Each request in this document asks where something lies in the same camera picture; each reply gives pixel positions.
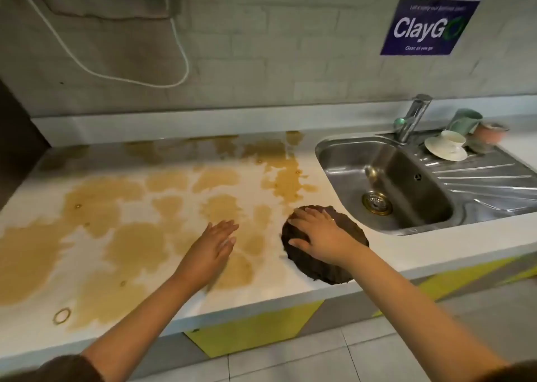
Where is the person's left hand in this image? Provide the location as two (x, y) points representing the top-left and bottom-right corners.
(174, 220), (240, 293)

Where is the person's right hand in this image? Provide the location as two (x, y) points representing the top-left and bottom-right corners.
(287, 208), (364, 269)

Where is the dark brown cleaning cloth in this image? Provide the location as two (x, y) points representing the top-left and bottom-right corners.
(281, 204), (370, 286)

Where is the person's right forearm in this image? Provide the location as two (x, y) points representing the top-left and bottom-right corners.
(342, 245), (511, 382)

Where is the person's left forearm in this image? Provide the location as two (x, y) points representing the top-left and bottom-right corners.
(82, 268), (210, 382)

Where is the white countertop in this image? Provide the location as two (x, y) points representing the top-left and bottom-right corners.
(0, 115), (537, 376)

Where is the brass sink drain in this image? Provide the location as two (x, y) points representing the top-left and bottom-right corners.
(362, 191), (394, 217)

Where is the yellow grey cabinet front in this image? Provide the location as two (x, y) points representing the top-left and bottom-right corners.
(125, 251), (537, 378)

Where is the brown liquid spill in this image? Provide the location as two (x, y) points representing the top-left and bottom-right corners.
(0, 131), (319, 330)

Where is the white backsplash ledge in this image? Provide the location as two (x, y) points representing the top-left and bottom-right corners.
(31, 94), (537, 148)

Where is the white saucer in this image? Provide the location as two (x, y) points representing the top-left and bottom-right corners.
(424, 136), (469, 162)

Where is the chrome faucet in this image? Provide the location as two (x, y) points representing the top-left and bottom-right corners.
(393, 94), (434, 144)

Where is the white cup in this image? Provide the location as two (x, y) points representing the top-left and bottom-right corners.
(438, 130), (467, 152)

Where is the stainless steel sink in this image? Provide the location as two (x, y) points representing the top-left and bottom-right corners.
(314, 130), (537, 237)

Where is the green mug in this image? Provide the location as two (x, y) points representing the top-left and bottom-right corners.
(445, 108), (483, 137)

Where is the brown knit sweater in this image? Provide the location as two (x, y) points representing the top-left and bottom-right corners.
(0, 354), (537, 382)

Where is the pink cup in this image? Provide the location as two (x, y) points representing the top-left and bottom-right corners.
(473, 122), (510, 147)

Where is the dark brown side panel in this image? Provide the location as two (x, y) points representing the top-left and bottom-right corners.
(0, 80), (51, 210)

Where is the white cable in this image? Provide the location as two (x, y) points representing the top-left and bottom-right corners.
(10, 0), (190, 89)

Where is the blue wall sign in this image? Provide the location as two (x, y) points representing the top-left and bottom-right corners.
(380, 0), (492, 56)

